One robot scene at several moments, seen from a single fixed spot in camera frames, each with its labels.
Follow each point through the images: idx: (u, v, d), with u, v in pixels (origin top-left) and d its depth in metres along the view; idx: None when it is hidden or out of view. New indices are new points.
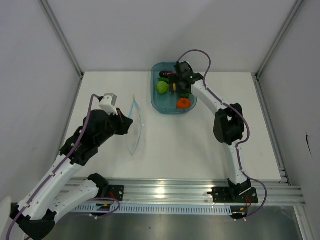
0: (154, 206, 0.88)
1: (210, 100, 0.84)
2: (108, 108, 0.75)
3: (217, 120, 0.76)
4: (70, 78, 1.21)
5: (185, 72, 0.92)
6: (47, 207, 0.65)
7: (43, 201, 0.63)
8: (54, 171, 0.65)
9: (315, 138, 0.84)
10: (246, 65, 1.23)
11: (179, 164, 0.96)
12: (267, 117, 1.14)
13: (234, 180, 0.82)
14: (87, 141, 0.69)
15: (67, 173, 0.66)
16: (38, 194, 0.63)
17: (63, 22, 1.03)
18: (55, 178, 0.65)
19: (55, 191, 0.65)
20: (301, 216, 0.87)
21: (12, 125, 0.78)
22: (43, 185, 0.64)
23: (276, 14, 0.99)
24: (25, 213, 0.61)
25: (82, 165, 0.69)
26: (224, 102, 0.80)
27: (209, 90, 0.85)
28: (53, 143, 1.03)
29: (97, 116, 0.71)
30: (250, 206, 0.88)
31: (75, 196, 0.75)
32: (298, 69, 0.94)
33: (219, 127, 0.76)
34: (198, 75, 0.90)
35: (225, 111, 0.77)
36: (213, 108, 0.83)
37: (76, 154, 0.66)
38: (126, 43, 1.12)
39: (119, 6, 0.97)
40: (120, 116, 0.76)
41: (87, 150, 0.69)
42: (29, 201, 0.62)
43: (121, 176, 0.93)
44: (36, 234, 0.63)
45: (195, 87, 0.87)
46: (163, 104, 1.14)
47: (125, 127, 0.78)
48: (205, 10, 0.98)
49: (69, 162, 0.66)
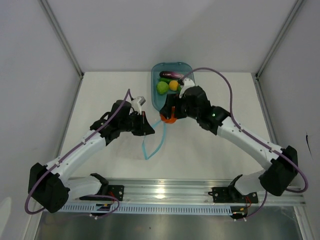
0: (154, 206, 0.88)
1: (253, 145, 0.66)
2: (136, 107, 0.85)
3: (274, 174, 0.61)
4: (70, 78, 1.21)
5: (202, 104, 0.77)
6: (72, 172, 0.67)
7: (72, 164, 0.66)
8: (86, 139, 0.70)
9: (315, 138, 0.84)
10: (246, 64, 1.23)
11: (179, 164, 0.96)
12: (268, 117, 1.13)
13: (239, 189, 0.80)
14: (113, 124, 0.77)
15: (95, 145, 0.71)
16: (69, 157, 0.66)
17: (63, 23, 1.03)
18: (85, 146, 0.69)
19: (83, 157, 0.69)
20: (301, 216, 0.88)
21: (12, 124, 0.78)
22: (73, 150, 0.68)
23: (276, 14, 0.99)
24: (53, 171, 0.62)
25: (105, 144, 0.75)
26: (275, 150, 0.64)
27: (245, 132, 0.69)
28: (53, 142, 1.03)
29: (127, 106, 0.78)
30: (250, 206, 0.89)
31: (82, 183, 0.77)
32: (299, 69, 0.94)
33: (276, 182, 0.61)
34: (222, 111, 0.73)
35: (278, 161, 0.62)
36: (255, 154, 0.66)
37: (105, 132, 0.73)
38: (126, 43, 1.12)
39: (119, 7, 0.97)
40: (143, 117, 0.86)
41: (113, 131, 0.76)
42: (60, 161, 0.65)
43: (121, 176, 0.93)
44: (52, 204, 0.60)
45: (225, 128, 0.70)
46: (163, 104, 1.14)
47: (143, 129, 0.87)
48: (205, 10, 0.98)
49: (99, 135, 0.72)
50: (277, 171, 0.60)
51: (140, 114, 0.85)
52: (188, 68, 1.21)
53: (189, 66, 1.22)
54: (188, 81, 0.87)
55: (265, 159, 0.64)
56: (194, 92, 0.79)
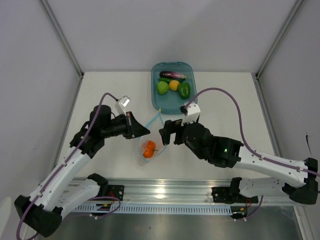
0: (154, 206, 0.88)
1: (280, 172, 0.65)
2: (119, 108, 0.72)
3: (309, 192, 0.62)
4: (70, 78, 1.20)
5: (209, 144, 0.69)
6: (58, 197, 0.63)
7: (56, 191, 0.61)
8: (66, 160, 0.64)
9: (315, 138, 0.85)
10: (247, 64, 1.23)
11: (180, 164, 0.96)
12: (268, 117, 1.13)
13: (243, 194, 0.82)
14: (94, 135, 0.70)
15: (78, 163, 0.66)
16: (51, 183, 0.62)
17: (62, 22, 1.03)
18: (66, 168, 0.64)
19: (66, 180, 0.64)
20: (301, 215, 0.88)
21: (12, 124, 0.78)
22: (54, 175, 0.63)
23: (275, 14, 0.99)
24: (37, 202, 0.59)
25: (90, 158, 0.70)
26: (303, 169, 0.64)
27: (267, 159, 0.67)
28: (52, 142, 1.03)
29: (104, 111, 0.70)
30: (250, 206, 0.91)
31: (75, 195, 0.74)
32: (298, 69, 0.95)
33: (311, 198, 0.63)
34: (231, 142, 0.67)
35: (309, 178, 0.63)
36: (286, 178, 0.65)
37: (86, 147, 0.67)
38: (126, 43, 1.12)
39: (119, 6, 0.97)
40: (129, 118, 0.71)
41: (96, 143, 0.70)
42: (42, 191, 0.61)
43: (121, 176, 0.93)
44: (45, 231, 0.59)
45: (246, 163, 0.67)
46: (163, 104, 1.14)
47: (133, 130, 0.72)
48: (205, 11, 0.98)
49: (80, 152, 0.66)
50: (313, 189, 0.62)
51: (125, 115, 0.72)
52: (189, 68, 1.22)
53: (189, 66, 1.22)
54: (193, 107, 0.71)
55: (297, 182, 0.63)
56: (197, 134, 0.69)
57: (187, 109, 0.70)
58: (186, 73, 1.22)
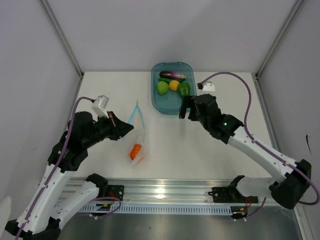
0: (154, 206, 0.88)
1: (266, 159, 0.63)
2: (99, 110, 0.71)
3: (287, 188, 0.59)
4: (70, 78, 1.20)
5: (210, 115, 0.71)
6: (47, 217, 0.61)
7: (42, 214, 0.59)
8: (46, 182, 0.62)
9: (315, 138, 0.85)
10: (246, 64, 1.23)
11: (180, 164, 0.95)
12: (268, 117, 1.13)
13: (239, 190, 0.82)
14: (74, 147, 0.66)
15: (61, 181, 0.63)
16: (36, 208, 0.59)
17: (62, 23, 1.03)
18: (48, 190, 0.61)
19: (51, 200, 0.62)
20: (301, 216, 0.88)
21: (13, 124, 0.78)
22: (37, 199, 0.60)
23: (275, 14, 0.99)
24: (25, 228, 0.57)
25: (74, 171, 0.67)
26: (289, 164, 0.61)
27: (258, 143, 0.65)
28: (52, 143, 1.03)
29: (82, 115, 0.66)
30: (250, 206, 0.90)
31: (70, 204, 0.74)
32: (298, 69, 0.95)
33: (290, 196, 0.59)
34: (234, 119, 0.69)
35: (293, 175, 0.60)
36: (269, 167, 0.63)
37: (66, 160, 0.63)
38: (126, 43, 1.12)
39: (119, 7, 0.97)
40: (111, 119, 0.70)
41: (76, 155, 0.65)
42: (27, 217, 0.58)
43: (121, 176, 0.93)
44: None
45: (237, 139, 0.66)
46: (163, 104, 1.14)
47: (117, 132, 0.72)
48: (204, 11, 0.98)
49: (60, 170, 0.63)
50: (291, 185, 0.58)
51: (107, 116, 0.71)
52: (189, 68, 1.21)
53: (189, 66, 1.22)
54: (208, 86, 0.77)
55: (278, 173, 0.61)
56: (205, 100, 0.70)
57: (202, 86, 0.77)
58: (186, 73, 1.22)
